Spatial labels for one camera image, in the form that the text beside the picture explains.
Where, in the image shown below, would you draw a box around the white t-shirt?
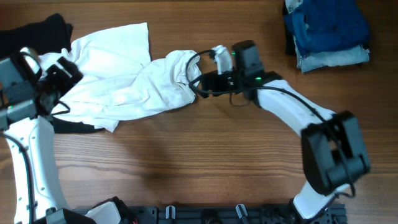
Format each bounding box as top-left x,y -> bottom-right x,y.
39,22 -> 201,132

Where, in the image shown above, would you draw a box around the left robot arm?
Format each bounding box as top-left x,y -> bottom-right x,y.
1,47 -> 122,224

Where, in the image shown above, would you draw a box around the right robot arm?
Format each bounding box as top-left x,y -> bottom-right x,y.
189,40 -> 371,223

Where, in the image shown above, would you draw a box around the black garment under blue stack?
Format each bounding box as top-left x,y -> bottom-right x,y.
281,2 -> 364,67

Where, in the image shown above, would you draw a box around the folded light blue jeans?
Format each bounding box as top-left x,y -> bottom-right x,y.
282,0 -> 371,73

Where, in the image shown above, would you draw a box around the folded dark blue garment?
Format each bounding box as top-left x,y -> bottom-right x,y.
284,0 -> 370,55

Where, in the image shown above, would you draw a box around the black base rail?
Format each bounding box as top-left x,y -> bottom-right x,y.
73,203 -> 348,224

